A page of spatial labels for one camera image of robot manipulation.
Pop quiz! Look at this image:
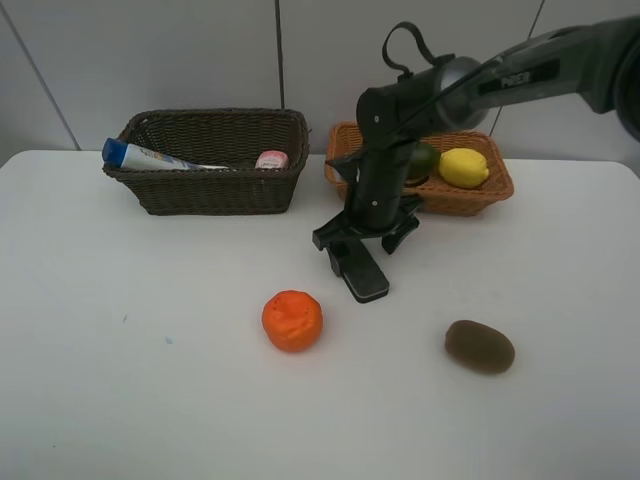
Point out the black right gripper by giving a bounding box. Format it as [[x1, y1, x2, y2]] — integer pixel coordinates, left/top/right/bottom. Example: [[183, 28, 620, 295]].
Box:
[[312, 144, 423, 278]]

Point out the black whiteboard eraser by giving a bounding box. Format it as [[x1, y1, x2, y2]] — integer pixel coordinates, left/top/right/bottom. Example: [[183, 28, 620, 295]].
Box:
[[342, 241, 390, 304]]

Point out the orange mandarin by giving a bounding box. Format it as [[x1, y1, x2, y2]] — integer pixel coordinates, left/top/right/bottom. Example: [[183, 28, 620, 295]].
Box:
[[261, 290, 324, 353]]

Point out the green lime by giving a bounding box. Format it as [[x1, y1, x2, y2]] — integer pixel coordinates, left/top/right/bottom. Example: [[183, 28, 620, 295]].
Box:
[[407, 142, 441, 181]]

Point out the yellow lemon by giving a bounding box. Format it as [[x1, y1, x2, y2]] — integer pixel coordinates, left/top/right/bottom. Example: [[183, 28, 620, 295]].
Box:
[[438, 148, 490, 189]]

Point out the pink bottle white cap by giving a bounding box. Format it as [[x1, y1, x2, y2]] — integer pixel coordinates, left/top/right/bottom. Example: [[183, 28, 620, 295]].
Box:
[[255, 150, 289, 170]]

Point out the brown kiwi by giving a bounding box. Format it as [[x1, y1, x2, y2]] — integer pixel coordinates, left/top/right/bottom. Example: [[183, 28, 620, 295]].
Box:
[[444, 320, 516, 374]]

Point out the white bottle blue cap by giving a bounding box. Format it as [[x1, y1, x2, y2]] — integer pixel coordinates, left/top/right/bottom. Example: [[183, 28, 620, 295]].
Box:
[[102, 138, 227, 171]]

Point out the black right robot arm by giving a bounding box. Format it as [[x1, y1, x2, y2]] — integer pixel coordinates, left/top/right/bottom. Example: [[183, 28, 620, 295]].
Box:
[[312, 16, 639, 277]]

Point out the light orange wicker basket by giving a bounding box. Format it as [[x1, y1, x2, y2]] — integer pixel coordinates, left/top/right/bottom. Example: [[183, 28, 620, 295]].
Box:
[[324, 122, 514, 216]]

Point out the dark brown wicker basket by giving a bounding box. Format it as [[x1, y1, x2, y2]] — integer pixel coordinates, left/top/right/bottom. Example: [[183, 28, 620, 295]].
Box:
[[103, 108, 309, 216]]

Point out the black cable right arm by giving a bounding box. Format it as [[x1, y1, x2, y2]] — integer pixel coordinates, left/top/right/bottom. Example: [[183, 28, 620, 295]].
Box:
[[381, 20, 501, 151]]

